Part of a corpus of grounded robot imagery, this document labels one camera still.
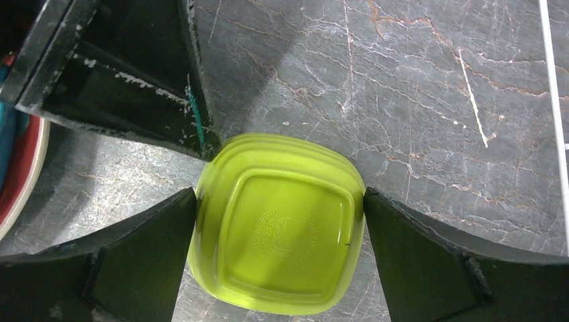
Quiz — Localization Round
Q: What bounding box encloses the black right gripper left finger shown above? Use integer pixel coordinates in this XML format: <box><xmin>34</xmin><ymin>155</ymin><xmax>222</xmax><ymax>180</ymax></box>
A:
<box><xmin>1</xmin><ymin>189</ymin><xmax>197</xmax><ymax>321</ymax></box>

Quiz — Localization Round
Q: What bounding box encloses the teal rimmed red plate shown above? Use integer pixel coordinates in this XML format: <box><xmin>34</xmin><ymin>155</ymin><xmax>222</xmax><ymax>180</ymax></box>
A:
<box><xmin>1</xmin><ymin>116</ymin><xmax>50</xmax><ymax>237</ymax></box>

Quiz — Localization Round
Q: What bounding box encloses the white wire dish rack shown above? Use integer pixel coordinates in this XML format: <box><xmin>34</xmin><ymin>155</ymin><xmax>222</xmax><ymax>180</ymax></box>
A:
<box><xmin>538</xmin><ymin>0</ymin><xmax>568</xmax><ymax>252</ymax></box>

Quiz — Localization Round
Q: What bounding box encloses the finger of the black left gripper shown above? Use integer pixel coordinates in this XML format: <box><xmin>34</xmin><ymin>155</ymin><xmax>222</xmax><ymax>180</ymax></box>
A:
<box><xmin>1</xmin><ymin>0</ymin><xmax>221</xmax><ymax>161</ymax></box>

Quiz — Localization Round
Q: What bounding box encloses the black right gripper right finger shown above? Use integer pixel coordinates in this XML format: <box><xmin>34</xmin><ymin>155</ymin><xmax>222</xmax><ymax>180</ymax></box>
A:
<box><xmin>364</xmin><ymin>188</ymin><xmax>568</xmax><ymax>321</ymax></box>

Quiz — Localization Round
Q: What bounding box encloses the blue dotted plate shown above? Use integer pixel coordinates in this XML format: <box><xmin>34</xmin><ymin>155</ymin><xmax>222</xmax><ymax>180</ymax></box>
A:
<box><xmin>1</xmin><ymin>101</ymin><xmax>30</xmax><ymax>187</ymax></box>

